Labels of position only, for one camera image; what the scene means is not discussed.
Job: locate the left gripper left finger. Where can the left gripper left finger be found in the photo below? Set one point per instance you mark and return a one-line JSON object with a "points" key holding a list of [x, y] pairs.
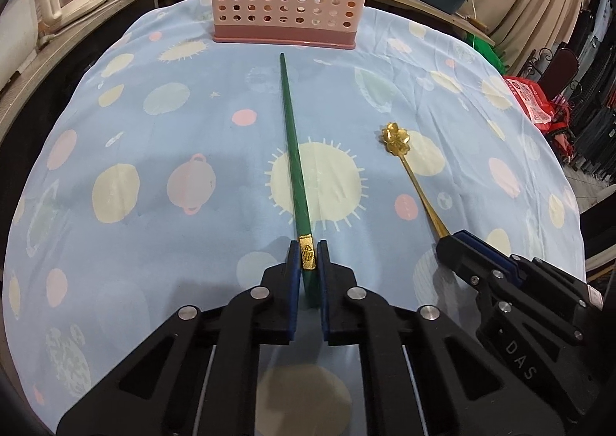
{"points": [[197, 373]]}

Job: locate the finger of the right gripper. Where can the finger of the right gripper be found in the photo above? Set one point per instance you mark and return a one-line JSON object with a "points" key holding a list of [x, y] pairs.
{"points": [[488, 250], [470, 266]]}

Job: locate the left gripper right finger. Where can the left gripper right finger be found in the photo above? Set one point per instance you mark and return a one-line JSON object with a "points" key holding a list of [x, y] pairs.
{"points": [[421, 373]]}

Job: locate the gold flower spoon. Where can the gold flower spoon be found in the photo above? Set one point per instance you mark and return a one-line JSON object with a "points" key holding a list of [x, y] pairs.
{"points": [[396, 141]]}

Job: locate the green chopstick gold band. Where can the green chopstick gold band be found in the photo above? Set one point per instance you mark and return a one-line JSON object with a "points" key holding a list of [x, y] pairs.
{"points": [[299, 198]]}

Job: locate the red plastic bag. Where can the red plastic bag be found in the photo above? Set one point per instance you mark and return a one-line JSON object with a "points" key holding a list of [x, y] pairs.
{"points": [[550, 116]]}

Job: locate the dark metal chair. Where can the dark metal chair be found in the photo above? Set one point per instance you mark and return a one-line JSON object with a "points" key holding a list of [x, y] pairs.
{"points": [[557, 70]]}

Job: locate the blue patterned tablecloth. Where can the blue patterned tablecloth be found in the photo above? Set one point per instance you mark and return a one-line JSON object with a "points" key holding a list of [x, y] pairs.
{"points": [[165, 183]]}

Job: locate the green plastic bag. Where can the green plastic bag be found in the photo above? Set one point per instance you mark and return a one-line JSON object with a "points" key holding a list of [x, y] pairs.
{"points": [[488, 52]]}

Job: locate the white dish drainer box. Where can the white dish drainer box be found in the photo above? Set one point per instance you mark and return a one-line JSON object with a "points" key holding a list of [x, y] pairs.
{"points": [[19, 28]]}

